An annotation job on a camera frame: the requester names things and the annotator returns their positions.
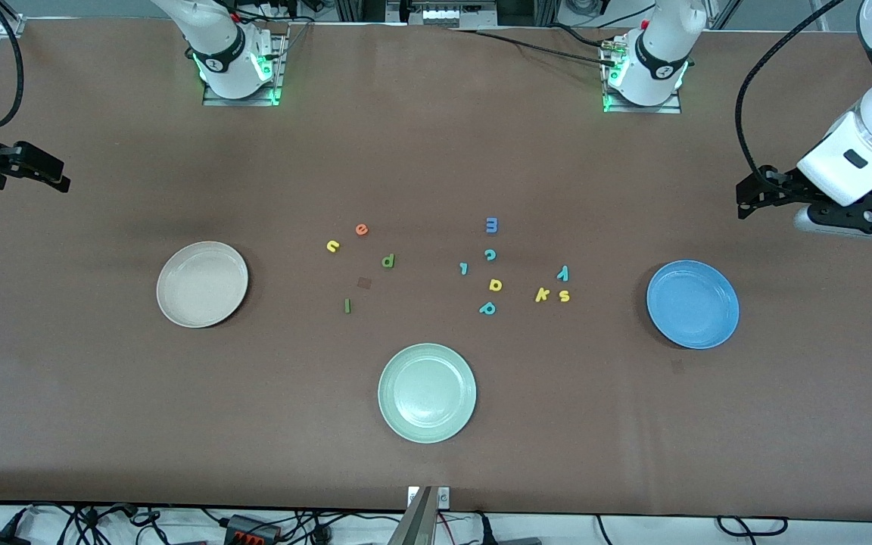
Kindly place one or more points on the yellow foam letter k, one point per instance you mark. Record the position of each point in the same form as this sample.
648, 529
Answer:
541, 294

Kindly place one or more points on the teal foam letter p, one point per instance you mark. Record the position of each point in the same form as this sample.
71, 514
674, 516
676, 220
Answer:
487, 308

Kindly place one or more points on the metal camera post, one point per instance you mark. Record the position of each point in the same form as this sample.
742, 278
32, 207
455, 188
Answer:
417, 526

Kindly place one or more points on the teal foam letter y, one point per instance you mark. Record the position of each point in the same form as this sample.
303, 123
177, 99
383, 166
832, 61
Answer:
563, 273

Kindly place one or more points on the black orange power strip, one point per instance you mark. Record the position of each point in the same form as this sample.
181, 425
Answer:
250, 527

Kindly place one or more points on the white terminal block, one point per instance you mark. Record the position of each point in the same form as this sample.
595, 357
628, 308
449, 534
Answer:
442, 17

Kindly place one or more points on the blue round plate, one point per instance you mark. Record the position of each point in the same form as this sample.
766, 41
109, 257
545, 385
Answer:
692, 304

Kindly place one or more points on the aluminium table corner bracket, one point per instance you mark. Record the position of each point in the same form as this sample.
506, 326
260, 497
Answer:
16, 29

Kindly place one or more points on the beige brown round plate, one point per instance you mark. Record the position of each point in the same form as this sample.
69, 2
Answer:
202, 284

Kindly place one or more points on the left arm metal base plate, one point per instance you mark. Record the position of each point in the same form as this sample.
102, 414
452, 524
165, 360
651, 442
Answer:
644, 110

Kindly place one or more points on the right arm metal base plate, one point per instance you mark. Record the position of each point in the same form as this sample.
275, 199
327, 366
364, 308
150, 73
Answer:
243, 101

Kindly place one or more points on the yellow foam letter u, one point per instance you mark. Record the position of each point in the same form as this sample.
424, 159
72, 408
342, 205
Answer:
332, 247

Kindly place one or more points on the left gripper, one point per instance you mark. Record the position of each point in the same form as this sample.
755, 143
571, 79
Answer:
784, 186

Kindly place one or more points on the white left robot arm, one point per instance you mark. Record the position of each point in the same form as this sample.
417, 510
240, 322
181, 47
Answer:
659, 53

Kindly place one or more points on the pale green round plate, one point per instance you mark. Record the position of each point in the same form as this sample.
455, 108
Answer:
427, 393

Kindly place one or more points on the white post foot bracket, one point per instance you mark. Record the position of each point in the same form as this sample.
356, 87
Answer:
443, 497

